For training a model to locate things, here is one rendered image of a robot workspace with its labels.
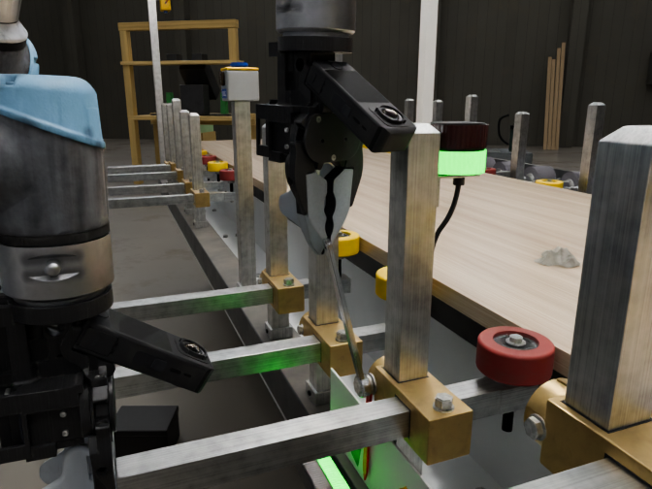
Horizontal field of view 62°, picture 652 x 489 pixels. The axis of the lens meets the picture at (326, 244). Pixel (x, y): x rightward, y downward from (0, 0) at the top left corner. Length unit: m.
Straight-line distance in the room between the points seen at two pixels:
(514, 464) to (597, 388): 0.48
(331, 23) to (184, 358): 0.31
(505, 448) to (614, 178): 0.57
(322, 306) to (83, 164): 0.49
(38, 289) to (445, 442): 0.38
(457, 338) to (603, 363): 0.54
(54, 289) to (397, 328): 0.33
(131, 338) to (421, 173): 0.30
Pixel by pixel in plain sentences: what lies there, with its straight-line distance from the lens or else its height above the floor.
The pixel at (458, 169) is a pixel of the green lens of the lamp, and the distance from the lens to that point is 0.54.
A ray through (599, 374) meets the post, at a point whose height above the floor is 1.00.
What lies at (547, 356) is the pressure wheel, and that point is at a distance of 0.61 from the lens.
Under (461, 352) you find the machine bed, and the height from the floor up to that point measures 0.78.
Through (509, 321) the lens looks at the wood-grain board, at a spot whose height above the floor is 0.90.
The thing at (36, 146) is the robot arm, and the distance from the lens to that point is 0.39.
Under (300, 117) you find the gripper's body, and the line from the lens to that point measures 0.51.
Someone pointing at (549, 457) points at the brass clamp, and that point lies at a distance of 0.42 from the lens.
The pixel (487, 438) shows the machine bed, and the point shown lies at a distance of 0.89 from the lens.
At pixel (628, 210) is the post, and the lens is 0.34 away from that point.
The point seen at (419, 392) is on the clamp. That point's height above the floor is 0.87.
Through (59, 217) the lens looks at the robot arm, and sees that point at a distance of 0.40.
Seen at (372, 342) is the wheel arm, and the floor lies 0.81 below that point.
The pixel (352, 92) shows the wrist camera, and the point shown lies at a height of 1.17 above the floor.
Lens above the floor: 1.16
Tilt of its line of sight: 15 degrees down
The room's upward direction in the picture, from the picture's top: straight up
